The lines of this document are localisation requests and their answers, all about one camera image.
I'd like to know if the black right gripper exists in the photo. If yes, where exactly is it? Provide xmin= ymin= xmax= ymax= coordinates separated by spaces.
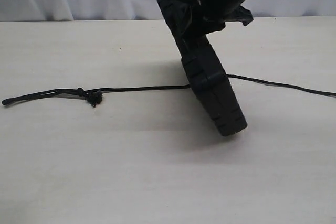
xmin=181 ymin=0 xmax=254 ymax=35

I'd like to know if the black plastic case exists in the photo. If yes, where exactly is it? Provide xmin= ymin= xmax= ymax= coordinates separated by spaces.
xmin=157 ymin=0 xmax=247 ymax=136

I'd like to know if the black cord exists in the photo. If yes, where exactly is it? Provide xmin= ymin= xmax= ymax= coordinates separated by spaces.
xmin=1 ymin=73 xmax=336 ymax=108

